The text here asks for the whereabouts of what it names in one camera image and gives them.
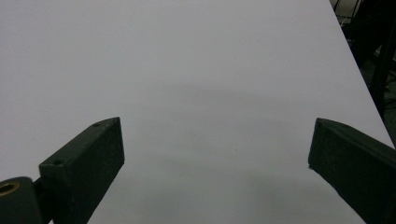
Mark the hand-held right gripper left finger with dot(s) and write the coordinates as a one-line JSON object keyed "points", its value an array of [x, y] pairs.
{"points": [[82, 165]]}

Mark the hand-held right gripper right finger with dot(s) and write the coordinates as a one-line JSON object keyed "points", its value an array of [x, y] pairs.
{"points": [[355, 165]]}

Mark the black metal stand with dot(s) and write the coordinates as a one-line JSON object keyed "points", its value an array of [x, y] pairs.
{"points": [[382, 65]]}

